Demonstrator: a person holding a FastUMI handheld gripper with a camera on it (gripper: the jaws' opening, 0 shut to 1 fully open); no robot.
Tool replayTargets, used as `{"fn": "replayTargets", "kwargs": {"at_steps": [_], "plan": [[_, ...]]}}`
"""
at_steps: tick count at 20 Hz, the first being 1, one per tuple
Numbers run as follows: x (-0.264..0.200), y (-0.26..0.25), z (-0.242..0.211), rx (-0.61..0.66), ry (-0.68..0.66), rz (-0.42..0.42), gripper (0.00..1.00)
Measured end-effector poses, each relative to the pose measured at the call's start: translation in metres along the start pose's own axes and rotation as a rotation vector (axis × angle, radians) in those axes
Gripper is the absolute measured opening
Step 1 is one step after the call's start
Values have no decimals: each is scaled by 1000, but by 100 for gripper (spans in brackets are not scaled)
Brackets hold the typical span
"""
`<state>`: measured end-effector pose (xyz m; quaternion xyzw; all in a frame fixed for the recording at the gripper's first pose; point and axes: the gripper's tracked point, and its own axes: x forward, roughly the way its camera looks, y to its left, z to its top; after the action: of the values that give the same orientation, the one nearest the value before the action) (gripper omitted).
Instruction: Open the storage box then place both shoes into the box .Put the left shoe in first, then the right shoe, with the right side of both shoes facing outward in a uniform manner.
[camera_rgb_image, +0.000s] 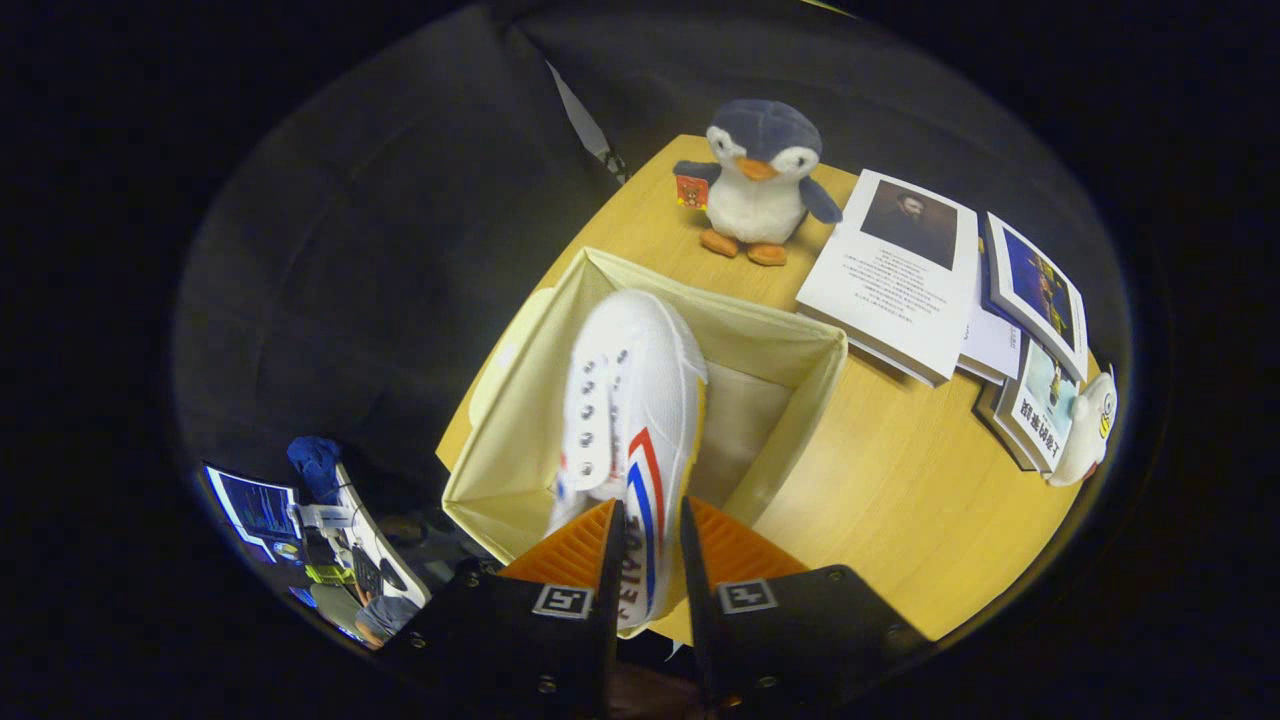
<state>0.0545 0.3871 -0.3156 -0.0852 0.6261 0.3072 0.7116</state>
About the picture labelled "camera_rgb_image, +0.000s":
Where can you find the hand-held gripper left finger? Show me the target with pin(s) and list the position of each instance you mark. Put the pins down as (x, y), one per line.
(608, 600)

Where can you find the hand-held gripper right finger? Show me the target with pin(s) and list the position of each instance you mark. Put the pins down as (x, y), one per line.
(695, 600)

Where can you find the white canvas shoe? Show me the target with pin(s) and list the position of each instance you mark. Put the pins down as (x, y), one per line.
(640, 370)

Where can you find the beige fabric storage box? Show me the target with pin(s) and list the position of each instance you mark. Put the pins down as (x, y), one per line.
(770, 340)

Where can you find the white office desk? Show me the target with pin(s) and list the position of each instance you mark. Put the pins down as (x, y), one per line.
(385, 555)

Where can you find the blue cloth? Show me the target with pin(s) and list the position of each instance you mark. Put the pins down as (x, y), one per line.
(315, 460)

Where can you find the white book with portrait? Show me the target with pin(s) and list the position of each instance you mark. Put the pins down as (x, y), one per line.
(890, 290)

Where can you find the plain white book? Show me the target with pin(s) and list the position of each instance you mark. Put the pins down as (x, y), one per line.
(992, 340)

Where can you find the book with teal cover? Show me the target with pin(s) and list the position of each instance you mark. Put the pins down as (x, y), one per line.
(1040, 405)

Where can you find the grey penguin plush toy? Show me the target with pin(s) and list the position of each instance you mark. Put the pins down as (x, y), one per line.
(760, 195)

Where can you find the white duck plush toy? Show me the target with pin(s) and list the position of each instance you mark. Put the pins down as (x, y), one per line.
(1085, 440)

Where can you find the book with blue cover picture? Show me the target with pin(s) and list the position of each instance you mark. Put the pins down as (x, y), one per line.
(1040, 285)

